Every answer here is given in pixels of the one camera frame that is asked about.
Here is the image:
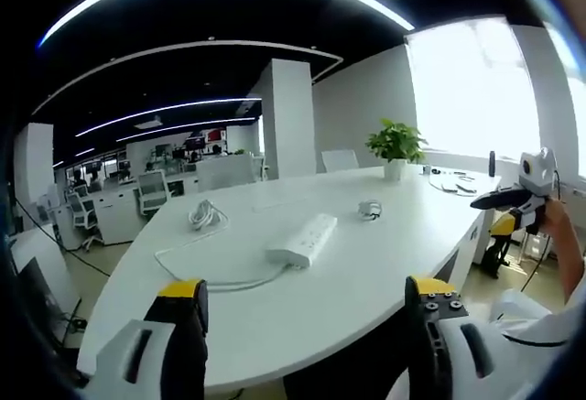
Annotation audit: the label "white office workstation desk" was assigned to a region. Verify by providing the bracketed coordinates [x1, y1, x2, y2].
[90, 178, 140, 246]

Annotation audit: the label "coiled white cable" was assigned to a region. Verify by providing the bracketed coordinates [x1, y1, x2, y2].
[188, 199, 231, 233]

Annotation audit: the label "white power strip cable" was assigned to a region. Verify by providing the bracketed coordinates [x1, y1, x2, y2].
[154, 244, 286, 290]

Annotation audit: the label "potted green plant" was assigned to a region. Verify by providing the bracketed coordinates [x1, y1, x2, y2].
[364, 118, 429, 182]

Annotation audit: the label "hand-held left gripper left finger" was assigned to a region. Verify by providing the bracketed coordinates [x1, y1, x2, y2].
[83, 278, 210, 400]

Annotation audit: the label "white flat items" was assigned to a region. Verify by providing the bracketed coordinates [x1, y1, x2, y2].
[428, 174, 478, 198]

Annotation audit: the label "white mesh office chair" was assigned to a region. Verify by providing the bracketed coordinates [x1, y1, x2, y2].
[65, 190, 104, 253]
[136, 169, 174, 217]

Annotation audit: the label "white charger with cable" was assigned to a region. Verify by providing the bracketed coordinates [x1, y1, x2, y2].
[357, 199, 384, 223]

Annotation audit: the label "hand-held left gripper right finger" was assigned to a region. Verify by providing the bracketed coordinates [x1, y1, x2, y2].
[404, 274, 535, 400]

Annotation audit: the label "black yellow device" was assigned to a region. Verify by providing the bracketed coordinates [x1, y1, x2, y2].
[479, 231, 510, 280]

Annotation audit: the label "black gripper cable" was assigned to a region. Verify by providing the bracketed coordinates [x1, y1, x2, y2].
[519, 169, 565, 292]

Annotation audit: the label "person's right hand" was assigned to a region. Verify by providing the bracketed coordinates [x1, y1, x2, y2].
[543, 198, 574, 242]

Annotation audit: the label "dark monitor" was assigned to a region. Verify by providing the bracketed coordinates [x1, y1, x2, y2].
[16, 256, 70, 332]

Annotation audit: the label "white power strip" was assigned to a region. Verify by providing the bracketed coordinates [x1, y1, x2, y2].
[265, 212, 339, 269]

